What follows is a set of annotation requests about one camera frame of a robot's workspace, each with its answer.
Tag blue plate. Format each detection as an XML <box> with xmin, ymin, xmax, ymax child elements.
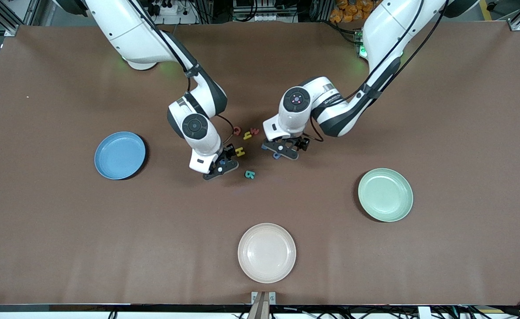
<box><xmin>94</xmin><ymin>131</ymin><xmax>146</xmax><ymax>180</ymax></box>

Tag green plate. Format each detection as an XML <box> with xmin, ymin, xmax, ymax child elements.
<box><xmin>358</xmin><ymin>168</ymin><xmax>414</xmax><ymax>222</ymax></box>

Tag beige plate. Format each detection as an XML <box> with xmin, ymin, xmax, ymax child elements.
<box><xmin>238</xmin><ymin>223</ymin><xmax>297</xmax><ymax>284</ymax></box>

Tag white electronics box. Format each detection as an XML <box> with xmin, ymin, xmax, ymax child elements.
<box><xmin>232</xmin><ymin>0</ymin><xmax>297</xmax><ymax>23</ymax></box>

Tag orange packaged goods pile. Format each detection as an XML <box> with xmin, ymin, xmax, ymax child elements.
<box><xmin>329</xmin><ymin>0</ymin><xmax>378</xmax><ymax>23</ymax></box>

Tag white power strip with plugs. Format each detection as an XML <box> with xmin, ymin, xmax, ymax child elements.
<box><xmin>147</xmin><ymin>0</ymin><xmax>198</xmax><ymax>25</ymax></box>

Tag brown table cover mat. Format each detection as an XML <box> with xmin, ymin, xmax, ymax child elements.
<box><xmin>0</xmin><ymin>21</ymin><xmax>520</xmax><ymax>306</ymax></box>

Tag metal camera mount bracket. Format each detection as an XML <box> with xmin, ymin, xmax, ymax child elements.
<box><xmin>247</xmin><ymin>291</ymin><xmax>277</xmax><ymax>319</ymax></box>

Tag tangled black floor cables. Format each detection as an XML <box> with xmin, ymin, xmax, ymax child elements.
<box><xmin>238</xmin><ymin>305</ymin><xmax>520</xmax><ymax>319</ymax></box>

